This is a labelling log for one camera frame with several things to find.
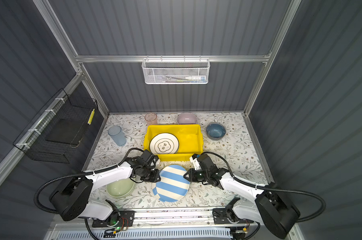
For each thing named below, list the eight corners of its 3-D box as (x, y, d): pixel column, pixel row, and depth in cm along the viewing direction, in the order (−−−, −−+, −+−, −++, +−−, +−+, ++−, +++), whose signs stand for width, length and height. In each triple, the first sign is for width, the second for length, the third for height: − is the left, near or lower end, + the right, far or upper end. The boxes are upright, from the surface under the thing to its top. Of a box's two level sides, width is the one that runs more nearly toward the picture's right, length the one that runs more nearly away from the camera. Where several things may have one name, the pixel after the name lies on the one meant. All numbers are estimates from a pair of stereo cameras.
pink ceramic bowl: (177, 127, 114) (177, 123, 111) (177, 114, 123) (177, 111, 119) (197, 127, 114) (197, 123, 111) (196, 114, 123) (196, 111, 119)
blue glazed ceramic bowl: (207, 141, 105) (207, 137, 101) (205, 127, 114) (206, 122, 110) (226, 141, 105) (227, 137, 101) (222, 127, 114) (224, 122, 110)
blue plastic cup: (114, 146, 103) (106, 134, 93) (117, 138, 108) (109, 125, 97) (125, 146, 103) (118, 134, 93) (128, 138, 108) (121, 125, 97)
